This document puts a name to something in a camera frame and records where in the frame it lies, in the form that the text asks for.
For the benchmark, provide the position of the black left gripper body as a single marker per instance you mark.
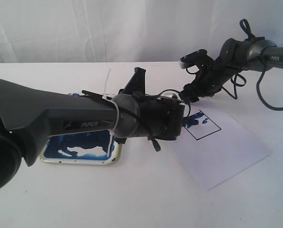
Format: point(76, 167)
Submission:
point(163, 116)

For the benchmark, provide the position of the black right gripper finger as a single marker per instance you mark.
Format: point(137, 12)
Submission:
point(205, 94)
point(187, 95)

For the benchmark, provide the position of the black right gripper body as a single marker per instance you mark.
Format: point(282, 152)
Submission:
point(212, 75)

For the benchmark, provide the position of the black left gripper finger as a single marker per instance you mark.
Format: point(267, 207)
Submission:
point(136, 83)

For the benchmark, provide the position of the white paper with black square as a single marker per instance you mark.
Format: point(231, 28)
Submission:
point(213, 147)

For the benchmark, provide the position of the black paintbrush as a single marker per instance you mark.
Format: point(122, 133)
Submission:
point(95, 96)

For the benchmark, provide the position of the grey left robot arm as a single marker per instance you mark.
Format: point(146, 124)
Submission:
point(29, 117)

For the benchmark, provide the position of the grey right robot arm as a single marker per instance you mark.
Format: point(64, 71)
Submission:
point(235, 56)

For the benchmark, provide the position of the white tray with blue paint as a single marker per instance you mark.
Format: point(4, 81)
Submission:
point(85, 140)

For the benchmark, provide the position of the white zip tie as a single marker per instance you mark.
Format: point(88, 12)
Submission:
point(114, 109)

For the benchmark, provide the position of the white backdrop curtain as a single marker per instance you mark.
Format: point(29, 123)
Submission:
point(128, 30)

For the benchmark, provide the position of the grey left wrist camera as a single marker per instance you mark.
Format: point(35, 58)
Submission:
point(170, 94)

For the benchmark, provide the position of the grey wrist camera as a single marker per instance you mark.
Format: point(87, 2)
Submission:
point(170, 94)
point(193, 59)

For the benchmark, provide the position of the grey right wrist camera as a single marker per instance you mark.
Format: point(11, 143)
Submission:
point(193, 59)

